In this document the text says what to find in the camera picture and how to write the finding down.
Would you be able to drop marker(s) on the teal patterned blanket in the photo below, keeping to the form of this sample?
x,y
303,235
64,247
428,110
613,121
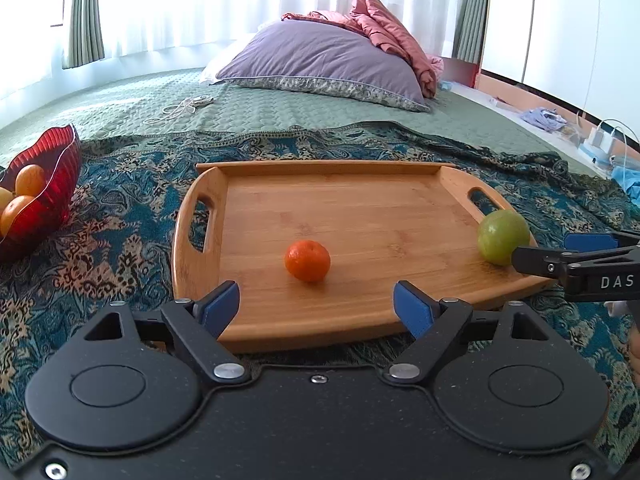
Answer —
x,y
125,240

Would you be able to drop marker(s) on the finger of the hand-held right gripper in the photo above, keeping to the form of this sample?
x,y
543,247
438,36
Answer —
x,y
590,241
535,260

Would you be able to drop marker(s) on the reddish wooden headboard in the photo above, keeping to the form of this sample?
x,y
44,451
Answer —
x,y
462,70

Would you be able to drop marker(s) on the lilac cloth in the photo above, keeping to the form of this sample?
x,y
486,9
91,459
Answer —
x,y
545,120

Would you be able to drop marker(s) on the tangerine with stem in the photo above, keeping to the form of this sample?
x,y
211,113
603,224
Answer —
x,y
307,260

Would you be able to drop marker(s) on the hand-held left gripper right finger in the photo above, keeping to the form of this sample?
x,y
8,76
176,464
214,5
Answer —
x,y
412,310

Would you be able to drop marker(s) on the purple pillow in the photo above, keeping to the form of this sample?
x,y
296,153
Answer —
x,y
320,60

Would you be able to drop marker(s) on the green quilted bedspread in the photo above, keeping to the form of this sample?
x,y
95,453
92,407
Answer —
x,y
125,100

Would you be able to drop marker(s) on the red glass bowl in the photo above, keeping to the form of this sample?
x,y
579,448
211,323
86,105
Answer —
x,y
55,170

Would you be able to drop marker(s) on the orange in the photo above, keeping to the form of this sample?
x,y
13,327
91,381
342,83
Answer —
x,y
30,180
17,212

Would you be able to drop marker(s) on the white sheer curtain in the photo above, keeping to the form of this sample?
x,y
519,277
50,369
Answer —
x,y
225,0

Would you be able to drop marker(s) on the light blue cloth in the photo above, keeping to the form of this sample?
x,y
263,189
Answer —
x,y
627,177

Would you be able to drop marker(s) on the pink quilt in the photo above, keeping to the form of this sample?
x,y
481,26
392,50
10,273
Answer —
x,y
390,30

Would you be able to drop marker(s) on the white pillow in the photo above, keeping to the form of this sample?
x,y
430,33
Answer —
x,y
220,62

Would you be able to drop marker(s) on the green curtain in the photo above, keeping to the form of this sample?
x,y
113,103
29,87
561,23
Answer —
x,y
472,10
85,15

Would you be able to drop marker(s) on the large green apple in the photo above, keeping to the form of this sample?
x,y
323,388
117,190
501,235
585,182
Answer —
x,y
500,235

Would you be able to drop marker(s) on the white wardrobe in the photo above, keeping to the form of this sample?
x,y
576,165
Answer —
x,y
575,35

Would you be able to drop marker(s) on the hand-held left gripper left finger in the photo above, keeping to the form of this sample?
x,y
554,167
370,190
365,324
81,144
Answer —
x,y
222,307

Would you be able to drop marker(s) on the white charger box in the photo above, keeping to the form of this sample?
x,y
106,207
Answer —
x,y
600,142

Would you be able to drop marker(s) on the person's right hand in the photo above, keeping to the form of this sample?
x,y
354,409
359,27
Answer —
x,y
635,352

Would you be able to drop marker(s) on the yellow round fruit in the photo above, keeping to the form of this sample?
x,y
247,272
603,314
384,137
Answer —
x,y
4,200

